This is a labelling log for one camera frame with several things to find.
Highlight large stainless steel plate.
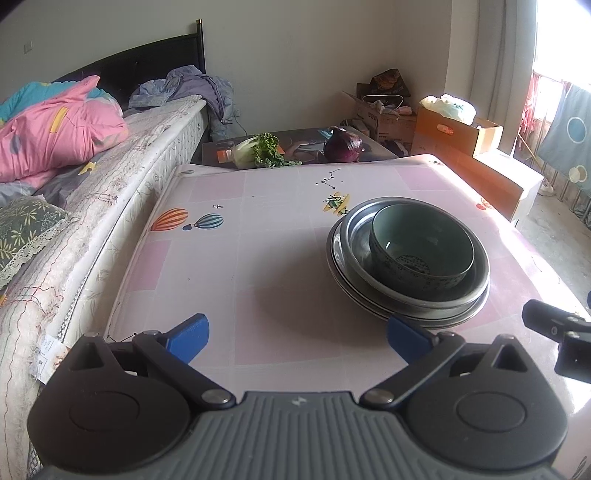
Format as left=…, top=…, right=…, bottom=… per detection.
left=325, top=220, right=490, bottom=329

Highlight teal ceramic bowl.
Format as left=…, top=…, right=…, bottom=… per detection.
left=369, top=200, right=476, bottom=295

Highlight small stainless steel bowl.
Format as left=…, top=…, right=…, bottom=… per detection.
left=339, top=197, right=490, bottom=311

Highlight pink patterned tablecloth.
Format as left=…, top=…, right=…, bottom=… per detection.
left=103, top=154, right=591, bottom=480

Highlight white quilted mattress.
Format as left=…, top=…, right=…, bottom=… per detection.
left=1, top=96, right=207, bottom=479

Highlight large orange cardboard box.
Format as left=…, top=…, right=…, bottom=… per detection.
left=412, top=140, right=543, bottom=225

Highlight blue patterned hanging blanket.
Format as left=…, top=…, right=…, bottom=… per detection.
left=538, top=85, right=590, bottom=195

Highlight green floral pillow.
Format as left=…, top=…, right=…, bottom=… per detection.
left=0, top=196, right=72, bottom=288

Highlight open orange cardboard box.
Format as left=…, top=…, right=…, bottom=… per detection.
left=412, top=107, right=503, bottom=156

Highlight green lettuce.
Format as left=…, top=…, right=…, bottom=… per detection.
left=232, top=133, right=301, bottom=169

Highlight Philips printed flat box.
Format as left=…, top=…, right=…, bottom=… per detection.
left=200, top=126, right=397, bottom=169

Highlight white plastic bag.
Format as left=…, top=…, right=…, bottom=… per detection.
left=420, top=94, right=477, bottom=125

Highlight brown box with clutter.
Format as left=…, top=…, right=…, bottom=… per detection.
left=341, top=91, right=417, bottom=144

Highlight pink quilt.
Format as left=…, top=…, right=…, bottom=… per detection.
left=1, top=75, right=129, bottom=183

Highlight purple crumpled clothes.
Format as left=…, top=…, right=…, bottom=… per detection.
left=127, top=65, right=235, bottom=141

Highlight black bed headboard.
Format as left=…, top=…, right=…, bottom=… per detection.
left=56, top=19, right=206, bottom=110

